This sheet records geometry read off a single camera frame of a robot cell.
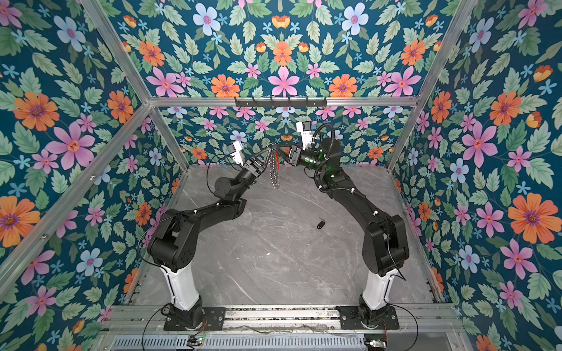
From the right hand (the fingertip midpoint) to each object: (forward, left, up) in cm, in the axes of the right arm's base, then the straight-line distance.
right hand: (276, 146), depth 71 cm
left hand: (-2, +1, +2) cm, 3 cm away
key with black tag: (-6, -18, -41) cm, 45 cm away
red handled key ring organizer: (-4, +1, -7) cm, 8 cm away
